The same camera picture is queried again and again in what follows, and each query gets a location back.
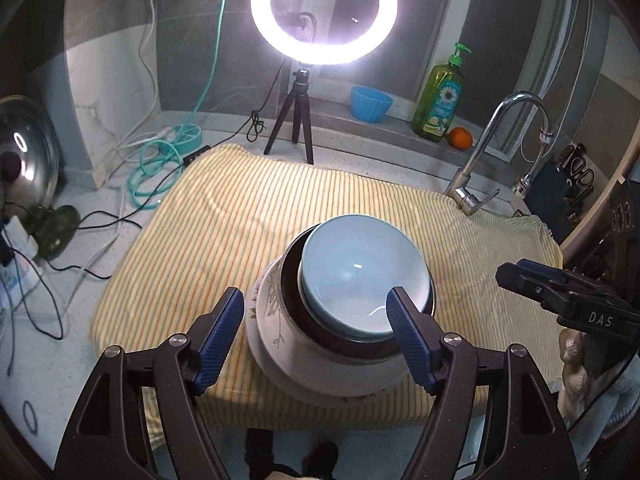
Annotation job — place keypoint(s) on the window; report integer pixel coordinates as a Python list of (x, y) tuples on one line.
[(420, 25)]

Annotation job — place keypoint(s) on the pink floral plate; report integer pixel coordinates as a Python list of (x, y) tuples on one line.
[(260, 347), (320, 395)]

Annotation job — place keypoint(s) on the person's right forearm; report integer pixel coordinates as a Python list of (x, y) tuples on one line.
[(615, 400)]

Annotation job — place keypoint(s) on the white ceramic bowl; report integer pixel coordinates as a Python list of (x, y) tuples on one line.
[(350, 270)]

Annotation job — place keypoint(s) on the dark knife block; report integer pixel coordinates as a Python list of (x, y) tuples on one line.
[(552, 190)]

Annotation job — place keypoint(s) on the dark green round stand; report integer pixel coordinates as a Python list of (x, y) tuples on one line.
[(52, 232)]

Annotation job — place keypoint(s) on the yellow striped cloth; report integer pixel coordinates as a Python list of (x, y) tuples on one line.
[(240, 210)]

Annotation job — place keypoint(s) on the blue ribbed plastic cup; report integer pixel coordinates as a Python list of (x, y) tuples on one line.
[(370, 107)]

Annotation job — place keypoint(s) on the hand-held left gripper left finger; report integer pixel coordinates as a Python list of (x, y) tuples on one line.
[(220, 340)]

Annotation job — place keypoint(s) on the person's dark shoe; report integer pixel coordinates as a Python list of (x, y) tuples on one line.
[(322, 460)]

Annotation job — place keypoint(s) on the grey leaf print plate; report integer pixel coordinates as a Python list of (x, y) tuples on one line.
[(280, 332)]

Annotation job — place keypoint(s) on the green dish soap bottle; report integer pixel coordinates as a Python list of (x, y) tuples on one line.
[(440, 105)]

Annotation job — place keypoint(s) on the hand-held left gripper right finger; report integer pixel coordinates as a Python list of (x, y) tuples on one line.
[(410, 340)]

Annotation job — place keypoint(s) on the steel pot lid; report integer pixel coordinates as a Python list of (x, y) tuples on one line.
[(35, 135)]

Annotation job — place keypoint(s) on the orange fruit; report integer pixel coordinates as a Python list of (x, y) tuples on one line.
[(460, 139)]

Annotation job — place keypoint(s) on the teal round disc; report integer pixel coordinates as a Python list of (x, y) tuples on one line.
[(187, 137)]

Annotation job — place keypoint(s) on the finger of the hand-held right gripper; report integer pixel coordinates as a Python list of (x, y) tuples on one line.
[(530, 287), (547, 270)]

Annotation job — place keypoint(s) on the large stainless steel bowl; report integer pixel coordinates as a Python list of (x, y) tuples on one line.
[(292, 285)]

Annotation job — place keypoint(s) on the person's right hand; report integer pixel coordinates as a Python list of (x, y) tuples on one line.
[(575, 375)]

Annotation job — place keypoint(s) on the chrome kitchen faucet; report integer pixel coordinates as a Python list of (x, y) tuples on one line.
[(487, 130)]

